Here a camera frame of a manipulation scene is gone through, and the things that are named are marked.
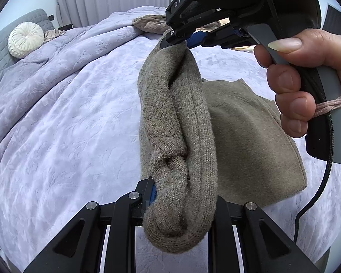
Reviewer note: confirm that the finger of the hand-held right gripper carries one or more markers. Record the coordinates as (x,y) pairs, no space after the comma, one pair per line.
(197,39)
(172,38)

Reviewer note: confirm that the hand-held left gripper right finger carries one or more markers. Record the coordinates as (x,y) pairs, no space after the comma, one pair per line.
(224,216)

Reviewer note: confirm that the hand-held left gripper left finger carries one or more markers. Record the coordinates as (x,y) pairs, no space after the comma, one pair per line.
(152,194)

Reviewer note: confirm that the olive knit sweater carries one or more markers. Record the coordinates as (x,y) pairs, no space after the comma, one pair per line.
(182,119)

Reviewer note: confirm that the person's right hand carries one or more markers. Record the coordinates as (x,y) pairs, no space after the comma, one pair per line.
(292,91)

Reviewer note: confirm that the taupe brown garment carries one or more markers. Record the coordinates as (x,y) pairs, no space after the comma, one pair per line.
(149,24)

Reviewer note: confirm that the lavender bed sheet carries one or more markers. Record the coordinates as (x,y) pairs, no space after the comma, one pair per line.
(74,162)

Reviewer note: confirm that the lavender quilted comforter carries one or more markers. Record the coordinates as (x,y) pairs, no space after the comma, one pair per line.
(59,71)

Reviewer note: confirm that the crumpled beige garment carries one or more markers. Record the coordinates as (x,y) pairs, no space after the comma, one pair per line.
(54,35)

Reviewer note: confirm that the pink band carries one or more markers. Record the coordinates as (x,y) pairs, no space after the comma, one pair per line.
(329,105)

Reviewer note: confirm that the white round pillow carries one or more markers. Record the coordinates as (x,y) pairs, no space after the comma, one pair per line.
(25,39)

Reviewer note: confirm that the grey quilted headboard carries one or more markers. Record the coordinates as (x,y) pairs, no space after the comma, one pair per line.
(0,59)

